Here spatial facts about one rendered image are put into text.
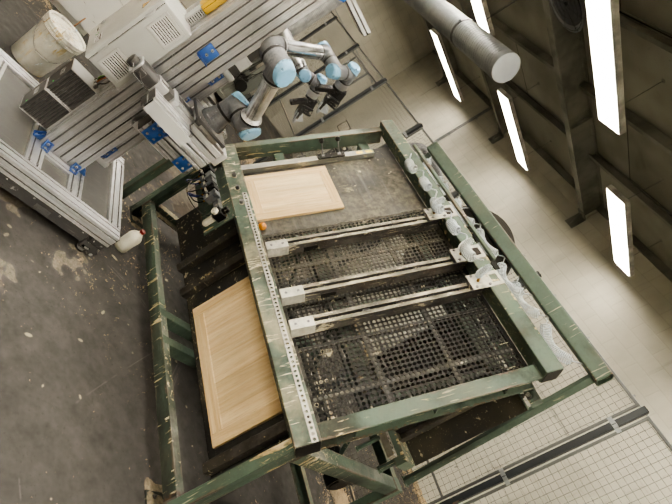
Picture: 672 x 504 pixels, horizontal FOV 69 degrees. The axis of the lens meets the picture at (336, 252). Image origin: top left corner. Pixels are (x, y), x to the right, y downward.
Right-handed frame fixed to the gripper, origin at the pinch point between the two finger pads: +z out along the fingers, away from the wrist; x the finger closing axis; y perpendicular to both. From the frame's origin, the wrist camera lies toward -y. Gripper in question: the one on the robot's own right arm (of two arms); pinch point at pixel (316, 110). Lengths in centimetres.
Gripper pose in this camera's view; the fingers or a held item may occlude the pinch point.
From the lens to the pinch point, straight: 293.8
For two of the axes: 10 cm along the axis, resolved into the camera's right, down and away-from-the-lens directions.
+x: 1.3, -7.2, 6.9
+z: -5.6, 5.2, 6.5
